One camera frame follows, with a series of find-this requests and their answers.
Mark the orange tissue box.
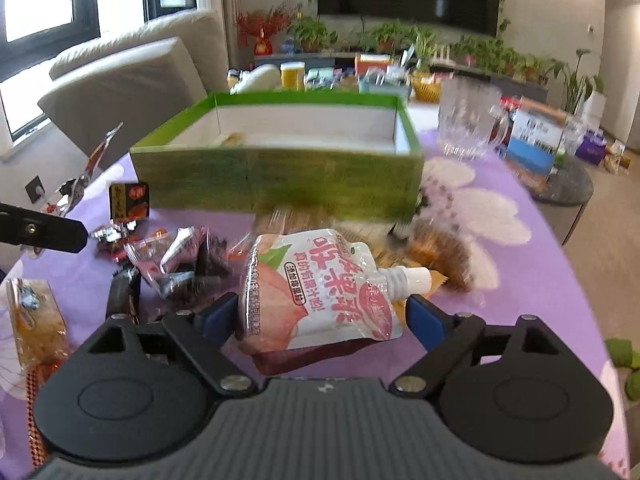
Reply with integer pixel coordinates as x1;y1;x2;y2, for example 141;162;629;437
355;53;394;76

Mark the purple floral tablecloth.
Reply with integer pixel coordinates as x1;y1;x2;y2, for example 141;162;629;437
1;158;629;479

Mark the black red snack packet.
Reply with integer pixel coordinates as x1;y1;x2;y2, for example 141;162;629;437
108;181;150;222

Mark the brown cake snack packet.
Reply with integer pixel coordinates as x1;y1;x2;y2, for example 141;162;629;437
406;219;474;292

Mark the grey storage tray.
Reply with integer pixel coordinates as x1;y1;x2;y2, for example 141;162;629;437
358;70;411;100

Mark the clear glass mug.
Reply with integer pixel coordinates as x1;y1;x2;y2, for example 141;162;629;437
436;76;509;159

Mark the red flower decoration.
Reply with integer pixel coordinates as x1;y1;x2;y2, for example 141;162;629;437
235;0;296;56

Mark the dark tv cabinet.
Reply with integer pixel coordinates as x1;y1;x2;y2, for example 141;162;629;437
252;51;549;105

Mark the pink peach jelly pouch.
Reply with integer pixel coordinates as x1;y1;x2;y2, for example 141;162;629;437
239;229;433;356

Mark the green cardboard box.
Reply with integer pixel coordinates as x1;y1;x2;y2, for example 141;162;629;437
129;91;424;220

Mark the yellow canister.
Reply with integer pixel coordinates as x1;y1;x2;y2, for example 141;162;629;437
280;61;306;91

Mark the beige sofa armchair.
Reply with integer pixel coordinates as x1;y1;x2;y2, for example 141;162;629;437
38;10;229;169

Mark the white blue paper bag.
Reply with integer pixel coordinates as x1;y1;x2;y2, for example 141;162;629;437
506;98;568;178

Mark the yellow woven basket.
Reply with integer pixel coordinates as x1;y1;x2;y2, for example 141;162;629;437
410;73;442;104

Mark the purple gift bag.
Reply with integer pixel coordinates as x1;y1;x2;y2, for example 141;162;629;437
575;130;608;166

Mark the dark round side table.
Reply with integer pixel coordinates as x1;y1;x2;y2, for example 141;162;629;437
529;157;594;246

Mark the clear orange snack packet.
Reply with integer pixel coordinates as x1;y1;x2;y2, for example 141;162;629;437
1;278;70;398

